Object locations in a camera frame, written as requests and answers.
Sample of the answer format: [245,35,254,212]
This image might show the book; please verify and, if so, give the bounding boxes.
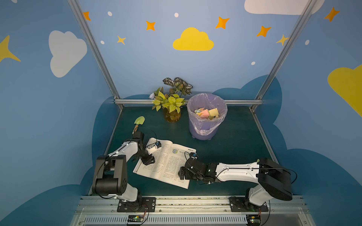
[133,137,196,189]

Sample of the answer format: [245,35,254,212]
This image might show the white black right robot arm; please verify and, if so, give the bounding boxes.
[178,157,293,209]

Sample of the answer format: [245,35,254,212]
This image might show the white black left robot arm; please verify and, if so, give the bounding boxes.
[91,131,155,203]

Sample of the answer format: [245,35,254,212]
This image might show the discarded sticky notes pile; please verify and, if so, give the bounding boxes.
[194,108,219,120]

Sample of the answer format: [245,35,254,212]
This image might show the lilac bin liner bag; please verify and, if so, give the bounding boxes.
[187,93,228,137]

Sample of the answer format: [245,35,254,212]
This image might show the purple trash bin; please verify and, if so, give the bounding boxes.
[187,93,228,141]

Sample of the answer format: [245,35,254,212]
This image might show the glass vase with plants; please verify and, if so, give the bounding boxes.
[149,77,193,123]

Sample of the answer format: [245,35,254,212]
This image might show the left controller board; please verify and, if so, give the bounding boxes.
[127,215,146,225]

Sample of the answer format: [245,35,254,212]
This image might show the controller board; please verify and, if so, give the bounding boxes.
[127,215,146,225]
[246,215,261,226]

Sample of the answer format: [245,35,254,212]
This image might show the right controller board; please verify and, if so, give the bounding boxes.
[246,215,261,226]

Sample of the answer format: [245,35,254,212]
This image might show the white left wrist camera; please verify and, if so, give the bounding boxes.
[146,141,162,154]

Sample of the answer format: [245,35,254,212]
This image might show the green trowel wooden handle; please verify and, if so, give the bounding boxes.
[133,116,145,133]

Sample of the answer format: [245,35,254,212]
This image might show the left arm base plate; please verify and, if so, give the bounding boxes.
[117,197,156,213]

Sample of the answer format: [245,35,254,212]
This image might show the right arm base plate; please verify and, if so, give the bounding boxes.
[229,196,269,212]

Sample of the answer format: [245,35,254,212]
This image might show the aluminium back frame rail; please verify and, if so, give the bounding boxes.
[114,98,263,106]

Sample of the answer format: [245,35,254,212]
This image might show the aluminium front rail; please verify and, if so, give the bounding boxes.
[70,195,316,226]

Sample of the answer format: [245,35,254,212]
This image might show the left aluminium upright post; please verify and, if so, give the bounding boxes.
[68,0,123,111]

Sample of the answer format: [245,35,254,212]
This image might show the aluminium upright post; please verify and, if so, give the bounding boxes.
[250,0,317,113]
[68,0,123,111]

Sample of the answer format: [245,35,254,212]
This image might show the right aluminium upright post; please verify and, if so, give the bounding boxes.
[250,0,317,113]

